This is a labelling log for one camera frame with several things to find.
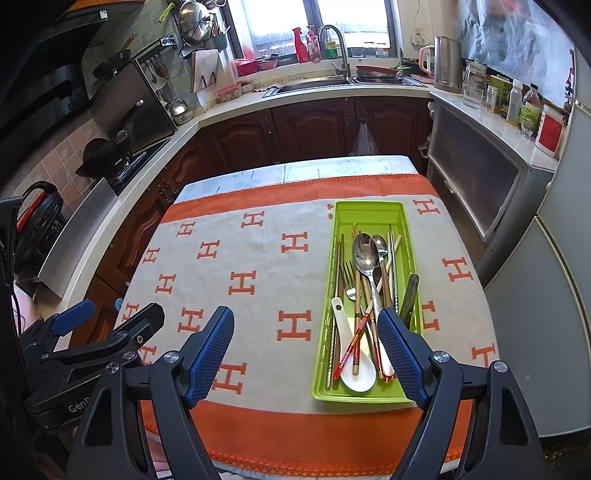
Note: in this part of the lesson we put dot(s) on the steel kitchen sink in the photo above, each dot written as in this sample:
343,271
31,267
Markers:
314,86

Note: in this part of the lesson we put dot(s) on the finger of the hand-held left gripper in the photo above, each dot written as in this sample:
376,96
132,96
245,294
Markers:
143,318
74,316

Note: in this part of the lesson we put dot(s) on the steel faucet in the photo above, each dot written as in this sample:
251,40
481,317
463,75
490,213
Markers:
334,32

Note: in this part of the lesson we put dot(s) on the red white canister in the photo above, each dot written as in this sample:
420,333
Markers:
551,131

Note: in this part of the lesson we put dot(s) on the glass pitcher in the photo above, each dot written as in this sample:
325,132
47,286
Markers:
474,85

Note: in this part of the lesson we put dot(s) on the grey glass-door cabinet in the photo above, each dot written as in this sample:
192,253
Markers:
475,161

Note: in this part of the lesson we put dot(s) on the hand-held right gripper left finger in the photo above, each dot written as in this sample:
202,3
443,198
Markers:
207,355

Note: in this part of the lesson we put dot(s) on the steel fork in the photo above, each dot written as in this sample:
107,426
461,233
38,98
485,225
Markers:
349,277

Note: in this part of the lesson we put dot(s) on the white ceramic soup spoon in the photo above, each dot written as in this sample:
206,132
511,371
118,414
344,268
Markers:
358,374

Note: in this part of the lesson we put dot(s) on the orange beige printed blanket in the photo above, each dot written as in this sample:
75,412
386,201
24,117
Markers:
268,263

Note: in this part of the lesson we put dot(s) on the steel electric kettle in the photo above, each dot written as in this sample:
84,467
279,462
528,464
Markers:
447,64

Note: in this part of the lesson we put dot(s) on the glossy dark splash panel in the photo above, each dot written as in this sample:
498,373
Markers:
147,115

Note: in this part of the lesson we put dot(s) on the dark brown wooden chopstick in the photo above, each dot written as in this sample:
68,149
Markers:
340,277

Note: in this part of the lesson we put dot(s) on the white patterned tablecloth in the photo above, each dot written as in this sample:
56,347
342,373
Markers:
300,168

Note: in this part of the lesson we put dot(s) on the red pan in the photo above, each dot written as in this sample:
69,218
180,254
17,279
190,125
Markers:
376,71

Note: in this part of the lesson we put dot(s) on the pink electric kettle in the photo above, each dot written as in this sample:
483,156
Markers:
427,60

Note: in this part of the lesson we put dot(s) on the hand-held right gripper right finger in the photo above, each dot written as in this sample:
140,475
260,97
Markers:
404,355

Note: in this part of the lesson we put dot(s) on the small steel spoon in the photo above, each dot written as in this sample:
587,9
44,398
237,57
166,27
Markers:
379,243

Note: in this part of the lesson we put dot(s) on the brown wooden kitchen cabinets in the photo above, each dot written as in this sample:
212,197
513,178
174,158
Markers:
300,124

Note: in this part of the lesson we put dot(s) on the green box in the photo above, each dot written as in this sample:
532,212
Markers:
501,92

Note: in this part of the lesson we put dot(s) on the black red appliance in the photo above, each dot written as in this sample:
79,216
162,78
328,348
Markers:
39,207

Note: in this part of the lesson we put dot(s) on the black gas cooktop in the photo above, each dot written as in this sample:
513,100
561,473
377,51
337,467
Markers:
138,159

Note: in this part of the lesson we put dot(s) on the clear food container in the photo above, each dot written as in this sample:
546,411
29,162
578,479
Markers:
228,92

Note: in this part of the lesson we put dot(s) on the black range hood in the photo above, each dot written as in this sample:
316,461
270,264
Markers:
41,78

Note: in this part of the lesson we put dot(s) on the green plastic utensil tray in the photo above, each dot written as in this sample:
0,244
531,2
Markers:
369,214

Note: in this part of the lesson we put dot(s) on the white plastic bottle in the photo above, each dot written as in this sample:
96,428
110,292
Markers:
514,104

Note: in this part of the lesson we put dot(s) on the pale cutting board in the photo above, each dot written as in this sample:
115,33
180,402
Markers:
205,71

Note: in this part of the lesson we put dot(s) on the grey refrigerator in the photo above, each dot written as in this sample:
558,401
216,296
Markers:
545,323

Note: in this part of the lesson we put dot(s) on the stainless steel panel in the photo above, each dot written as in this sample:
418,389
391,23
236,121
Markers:
76,240

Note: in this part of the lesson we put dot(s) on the clear bottle green label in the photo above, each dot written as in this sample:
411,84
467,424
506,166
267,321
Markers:
531,110

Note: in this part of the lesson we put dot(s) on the pink bowl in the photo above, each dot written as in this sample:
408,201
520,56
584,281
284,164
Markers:
249,67

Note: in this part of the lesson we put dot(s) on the kitchen window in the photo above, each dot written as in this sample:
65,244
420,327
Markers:
277,23

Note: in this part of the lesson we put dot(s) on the hanging plastic bag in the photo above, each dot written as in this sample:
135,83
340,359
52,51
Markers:
364,143

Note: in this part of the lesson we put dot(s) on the pale kitchen countertop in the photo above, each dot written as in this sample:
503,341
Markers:
221,108

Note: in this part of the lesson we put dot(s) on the red spray bottle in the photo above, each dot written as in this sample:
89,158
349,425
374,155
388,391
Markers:
302,46

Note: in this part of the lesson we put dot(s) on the small steel kettle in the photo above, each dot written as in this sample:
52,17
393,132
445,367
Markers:
178,108

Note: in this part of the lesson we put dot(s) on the hanging steel pot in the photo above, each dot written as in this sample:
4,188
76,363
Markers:
194,23

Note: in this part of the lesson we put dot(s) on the pink bottle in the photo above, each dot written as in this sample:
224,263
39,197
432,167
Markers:
314,46

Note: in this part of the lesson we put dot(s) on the black wok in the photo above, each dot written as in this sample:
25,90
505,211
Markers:
99,154

